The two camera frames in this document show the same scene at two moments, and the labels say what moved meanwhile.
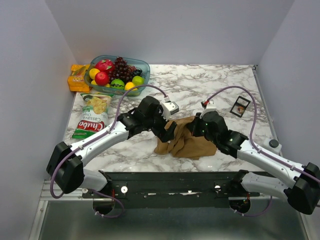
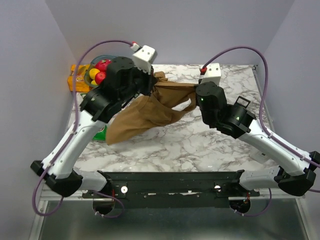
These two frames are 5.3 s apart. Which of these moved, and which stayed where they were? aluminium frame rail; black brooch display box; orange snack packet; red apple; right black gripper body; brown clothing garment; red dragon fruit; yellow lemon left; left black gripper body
Moved: right black gripper body; left black gripper body; brown clothing garment
Stayed: black brooch display box; red apple; aluminium frame rail; orange snack packet; red dragon fruit; yellow lemon left
